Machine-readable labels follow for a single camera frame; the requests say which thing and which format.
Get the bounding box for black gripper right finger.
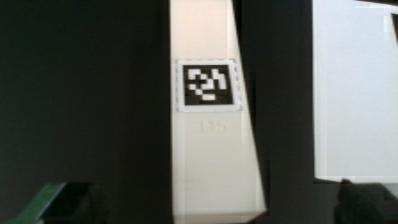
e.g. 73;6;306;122
315;179;398;224

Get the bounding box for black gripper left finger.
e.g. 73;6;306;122
11;179;112;224

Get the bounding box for white desk leg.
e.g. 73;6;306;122
171;0;267;224

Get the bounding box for fiducial marker sheet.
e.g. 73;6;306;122
313;0;398;183

